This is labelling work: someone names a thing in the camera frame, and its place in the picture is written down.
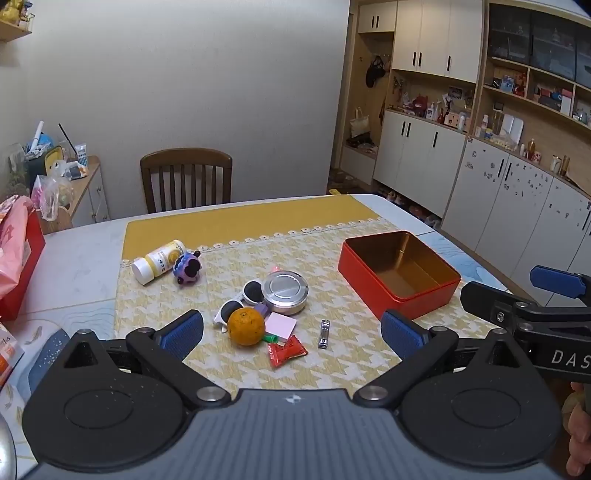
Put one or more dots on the white frame sunglasses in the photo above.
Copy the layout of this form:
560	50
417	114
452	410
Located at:
253	291

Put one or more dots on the round silver tin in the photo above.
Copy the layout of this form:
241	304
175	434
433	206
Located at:
285	288

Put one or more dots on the white wooden wall cabinet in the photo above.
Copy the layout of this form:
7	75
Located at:
425	138

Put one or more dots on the row of shoes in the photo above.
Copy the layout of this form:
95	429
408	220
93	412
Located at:
411	210

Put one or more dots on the small blue white carton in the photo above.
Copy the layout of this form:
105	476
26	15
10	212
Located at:
81	154

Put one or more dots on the red tin box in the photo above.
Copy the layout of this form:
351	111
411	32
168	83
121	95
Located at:
364	277

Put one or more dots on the yellow houndstooth table runner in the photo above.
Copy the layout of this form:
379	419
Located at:
323	258

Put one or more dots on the clear plastic snack bag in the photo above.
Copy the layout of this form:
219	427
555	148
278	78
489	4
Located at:
51	191

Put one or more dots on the silver nail clipper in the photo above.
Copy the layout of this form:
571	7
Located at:
324	334

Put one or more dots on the person's right hand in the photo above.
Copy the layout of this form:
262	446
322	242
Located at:
581	429

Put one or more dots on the white tube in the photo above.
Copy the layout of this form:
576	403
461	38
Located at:
37	136

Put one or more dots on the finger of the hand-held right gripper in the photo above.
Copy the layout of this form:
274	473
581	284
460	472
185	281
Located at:
485	297
554	281

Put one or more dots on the wooden wall shelf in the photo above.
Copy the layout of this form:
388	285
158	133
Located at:
16	30

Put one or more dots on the red foil packet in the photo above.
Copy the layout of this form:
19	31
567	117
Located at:
286	350

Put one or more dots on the purple squishy toy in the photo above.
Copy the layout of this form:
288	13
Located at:
187	267

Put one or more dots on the orange white packet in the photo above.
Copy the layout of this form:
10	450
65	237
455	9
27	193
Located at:
7	360

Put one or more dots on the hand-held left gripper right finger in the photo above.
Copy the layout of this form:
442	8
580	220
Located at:
401	333

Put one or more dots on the cream tote bag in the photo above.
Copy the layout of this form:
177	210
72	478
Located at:
359	124

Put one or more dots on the brown wooden chair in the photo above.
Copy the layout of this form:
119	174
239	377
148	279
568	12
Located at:
184	159

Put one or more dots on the thin black stick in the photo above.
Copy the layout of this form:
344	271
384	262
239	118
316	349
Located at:
65	138

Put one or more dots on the silver metal object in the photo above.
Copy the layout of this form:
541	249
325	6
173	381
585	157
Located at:
4	443

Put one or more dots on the white yellow pill bottle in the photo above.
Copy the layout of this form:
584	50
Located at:
159	261

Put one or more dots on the orange fruit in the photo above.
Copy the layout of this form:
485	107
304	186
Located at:
247	326

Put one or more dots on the pink sticky note pad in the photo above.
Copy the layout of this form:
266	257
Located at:
281	325

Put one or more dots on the red gift bag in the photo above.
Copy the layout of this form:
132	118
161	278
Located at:
28	277

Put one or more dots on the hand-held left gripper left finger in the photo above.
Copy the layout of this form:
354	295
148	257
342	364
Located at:
184	330

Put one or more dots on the low white side cabinet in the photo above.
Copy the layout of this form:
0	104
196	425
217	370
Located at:
92	198

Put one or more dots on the black hanging bag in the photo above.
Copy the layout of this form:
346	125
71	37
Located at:
375	71

